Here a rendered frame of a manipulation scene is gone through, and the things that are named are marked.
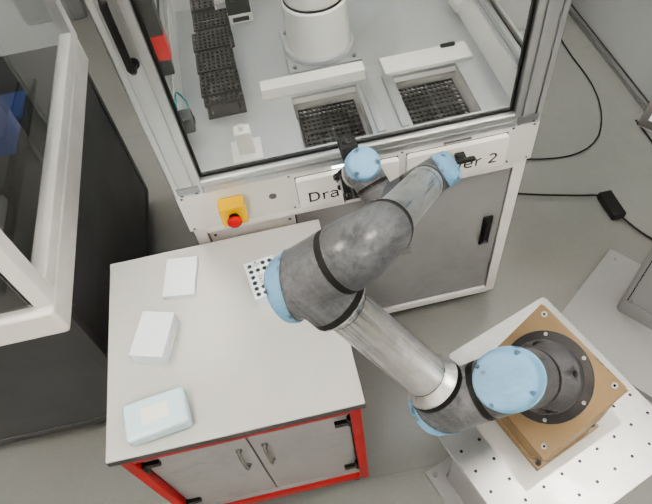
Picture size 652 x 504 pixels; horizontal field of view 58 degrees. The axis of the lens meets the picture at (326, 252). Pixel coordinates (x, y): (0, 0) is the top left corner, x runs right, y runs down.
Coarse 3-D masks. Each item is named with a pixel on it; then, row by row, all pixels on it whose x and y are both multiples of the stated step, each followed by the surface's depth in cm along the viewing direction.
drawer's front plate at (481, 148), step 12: (456, 144) 161; (468, 144) 161; (480, 144) 161; (492, 144) 162; (504, 144) 163; (408, 156) 160; (420, 156) 160; (468, 156) 164; (480, 156) 165; (492, 156) 166; (504, 156) 167; (408, 168) 163; (468, 168) 168; (480, 168) 169
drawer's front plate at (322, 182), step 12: (384, 168) 161; (396, 168) 162; (300, 180) 159; (312, 180) 159; (324, 180) 160; (300, 192) 162; (312, 192) 163; (324, 192) 164; (300, 204) 166; (312, 204) 167
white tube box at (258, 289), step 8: (272, 256) 161; (248, 264) 160; (264, 264) 159; (248, 272) 158; (256, 272) 158; (264, 272) 158; (256, 280) 157; (256, 288) 156; (264, 288) 155; (256, 296) 154; (264, 296) 153; (264, 304) 156
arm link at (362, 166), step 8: (352, 152) 124; (360, 152) 124; (368, 152) 124; (376, 152) 125; (352, 160) 124; (360, 160) 124; (368, 160) 124; (376, 160) 124; (344, 168) 130; (352, 168) 124; (360, 168) 124; (368, 168) 124; (376, 168) 124; (344, 176) 134; (352, 176) 125; (360, 176) 124; (368, 176) 124; (376, 176) 126; (384, 176) 128; (352, 184) 129; (360, 184) 127; (368, 184) 126
